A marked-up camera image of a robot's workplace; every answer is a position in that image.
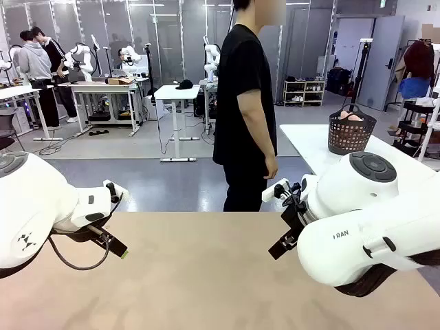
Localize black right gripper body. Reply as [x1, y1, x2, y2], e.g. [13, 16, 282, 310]
[280, 198, 309, 239]

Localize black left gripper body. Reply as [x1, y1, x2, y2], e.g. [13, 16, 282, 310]
[49, 214, 113, 245]

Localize dark perforated laundry basket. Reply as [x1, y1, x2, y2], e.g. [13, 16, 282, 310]
[328, 104, 377, 155]

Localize pink terry towel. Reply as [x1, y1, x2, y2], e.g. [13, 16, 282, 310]
[338, 109, 365, 123]

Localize person's right forearm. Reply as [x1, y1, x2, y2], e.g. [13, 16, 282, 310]
[236, 88, 276, 162]

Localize person's right hand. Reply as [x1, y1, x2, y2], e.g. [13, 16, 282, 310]
[263, 153, 279, 180]

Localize large white table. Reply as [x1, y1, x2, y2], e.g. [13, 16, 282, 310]
[278, 123, 440, 179]

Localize white shoe shelf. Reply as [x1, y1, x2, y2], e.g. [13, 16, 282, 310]
[283, 79, 326, 107]

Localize black chair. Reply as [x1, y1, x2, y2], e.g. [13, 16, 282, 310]
[0, 113, 27, 152]

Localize person in black t-shirt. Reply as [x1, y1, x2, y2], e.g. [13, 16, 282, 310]
[212, 0, 288, 212]

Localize black suitcase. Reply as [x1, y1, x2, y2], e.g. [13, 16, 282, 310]
[325, 67, 353, 96]

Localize white workbench desk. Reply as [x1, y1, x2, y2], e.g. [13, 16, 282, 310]
[68, 80, 142, 138]

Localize brown cardboard box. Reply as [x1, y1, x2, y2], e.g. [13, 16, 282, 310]
[104, 76, 135, 86]

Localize black utility cart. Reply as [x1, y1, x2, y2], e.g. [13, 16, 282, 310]
[391, 100, 437, 157]

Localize black tripod stand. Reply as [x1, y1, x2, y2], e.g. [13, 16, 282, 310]
[346, 38, 374, 104]

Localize small white desk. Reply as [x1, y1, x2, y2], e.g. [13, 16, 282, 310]
[153, 84, 201, 163]

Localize blue bag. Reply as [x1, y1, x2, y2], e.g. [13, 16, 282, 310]
[398, 77, 432, 100]

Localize grey door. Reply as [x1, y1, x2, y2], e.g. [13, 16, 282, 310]
[356, 15, 406, 111]

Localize person in black striped jacket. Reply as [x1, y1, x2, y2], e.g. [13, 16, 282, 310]
[30, 26, 79, 124]

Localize dark red coat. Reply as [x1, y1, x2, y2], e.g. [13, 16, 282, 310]
[402, 40, 436, 80]

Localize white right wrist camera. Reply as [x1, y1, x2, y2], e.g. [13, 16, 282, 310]
[262, 178, 303, 208]

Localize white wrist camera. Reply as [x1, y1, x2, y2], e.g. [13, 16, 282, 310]
[262, 178, 303, 208]
[102, 179, 130, 204]

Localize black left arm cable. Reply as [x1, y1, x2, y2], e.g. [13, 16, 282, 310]
[47, 192, 124, 271]

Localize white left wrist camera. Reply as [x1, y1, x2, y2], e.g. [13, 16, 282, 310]
[102, 179, 130, 204]

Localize dark braided right arm cable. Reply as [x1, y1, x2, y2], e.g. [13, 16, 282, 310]
[335, 252, 440, 298]

